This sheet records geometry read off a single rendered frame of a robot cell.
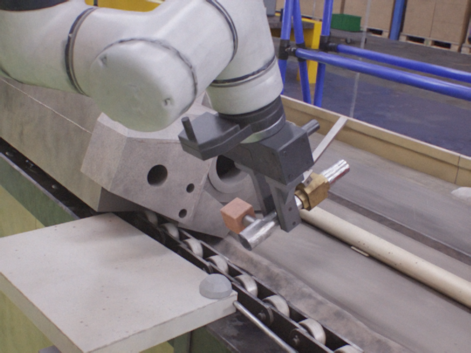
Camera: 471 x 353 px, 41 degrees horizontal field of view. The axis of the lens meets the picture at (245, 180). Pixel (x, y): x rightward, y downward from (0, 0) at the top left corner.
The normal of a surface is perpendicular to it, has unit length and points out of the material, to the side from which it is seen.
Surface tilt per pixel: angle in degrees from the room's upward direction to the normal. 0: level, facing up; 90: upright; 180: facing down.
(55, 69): 111
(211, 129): 25
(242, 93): 106
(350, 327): 50
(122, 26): 39
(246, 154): 115
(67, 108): 80
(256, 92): 97
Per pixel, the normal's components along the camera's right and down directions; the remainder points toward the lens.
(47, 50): -0.44, 0.29
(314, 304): -0.53, -0.53
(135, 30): -0.20, -0.73
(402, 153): -0.77, 0.13
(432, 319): 0.09, -0.94
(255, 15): 0.87, 0.10
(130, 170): 0.63, 0.32
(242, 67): 0.25, 0.53
